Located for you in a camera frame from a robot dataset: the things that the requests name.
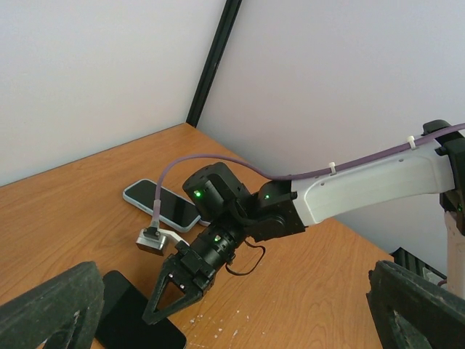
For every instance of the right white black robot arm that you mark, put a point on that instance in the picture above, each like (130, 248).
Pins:
(432, 163)

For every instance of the black smartphone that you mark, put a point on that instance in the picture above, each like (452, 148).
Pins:
(121, 324)

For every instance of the black frame post right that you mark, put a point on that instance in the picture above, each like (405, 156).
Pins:
(213, 60)

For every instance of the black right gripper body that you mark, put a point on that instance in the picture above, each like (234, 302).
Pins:
(194, 273)

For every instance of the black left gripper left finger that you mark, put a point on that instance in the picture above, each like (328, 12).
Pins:
(62, 312)

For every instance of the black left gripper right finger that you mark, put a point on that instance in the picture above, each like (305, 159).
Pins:
(410, 312)

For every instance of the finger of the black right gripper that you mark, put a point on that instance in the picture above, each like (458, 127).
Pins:
(174, 291)

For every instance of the phone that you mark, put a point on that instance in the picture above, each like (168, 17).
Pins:
(176, 212)
(204, 223)

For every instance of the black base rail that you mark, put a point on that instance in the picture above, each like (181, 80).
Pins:
(415, 265)

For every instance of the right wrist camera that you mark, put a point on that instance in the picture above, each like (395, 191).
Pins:
(155, 240)

